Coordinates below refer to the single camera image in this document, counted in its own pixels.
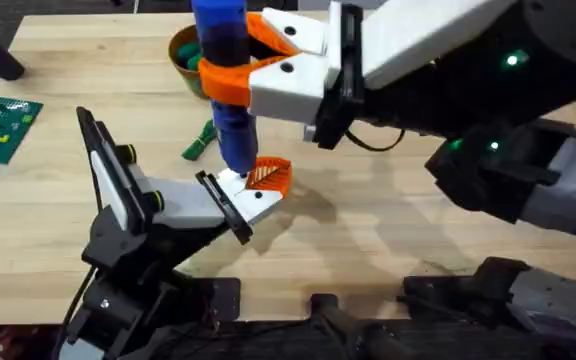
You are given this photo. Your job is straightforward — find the brown tub with green toys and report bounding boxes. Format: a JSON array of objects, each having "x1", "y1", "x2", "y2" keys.
[{"x1": 167, "y1": 24, "x2": 210, "y2": 101}]

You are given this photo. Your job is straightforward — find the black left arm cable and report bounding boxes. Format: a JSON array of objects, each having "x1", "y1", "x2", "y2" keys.
[{"x1": 50, "y1": 264, "x2": 98, "y2": 360}]

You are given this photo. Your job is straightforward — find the blue electric screwdriver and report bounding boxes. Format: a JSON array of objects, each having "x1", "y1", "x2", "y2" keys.
[{"x1": 190, "y1": 0, "x2": 260, "y2": 176}]

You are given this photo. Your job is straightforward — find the green board with toy blocks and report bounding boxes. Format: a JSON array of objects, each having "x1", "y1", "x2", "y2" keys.
[{"x1": 0, "y1": 94, "x2": 44, "y2": 170}]

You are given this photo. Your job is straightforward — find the green vegetable toy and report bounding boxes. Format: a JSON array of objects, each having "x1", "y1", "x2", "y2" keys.
[{"x1": 181, "y1": 119, "x2": 218, "y2": 162}]

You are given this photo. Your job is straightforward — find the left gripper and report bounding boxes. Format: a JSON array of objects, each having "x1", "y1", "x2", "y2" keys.
[{"x1": 81, "y1": 156, "x2": 293, "y2": 281}]

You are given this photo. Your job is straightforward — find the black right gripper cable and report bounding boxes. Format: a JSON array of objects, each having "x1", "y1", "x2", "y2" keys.
[{"x1": 343, "y1": 128, "x2": 407, "y2": 153}]

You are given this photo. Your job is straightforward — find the black left wrist plate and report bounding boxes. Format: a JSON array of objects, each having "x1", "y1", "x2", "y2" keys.
[{"x1": 76, "y1": 105, "x2": 148, "y2": 234}]

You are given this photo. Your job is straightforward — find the black rail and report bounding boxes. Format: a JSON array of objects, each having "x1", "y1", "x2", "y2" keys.
[{"x1": 132, "y1": 293, "x2": 576, "y2": 360}]

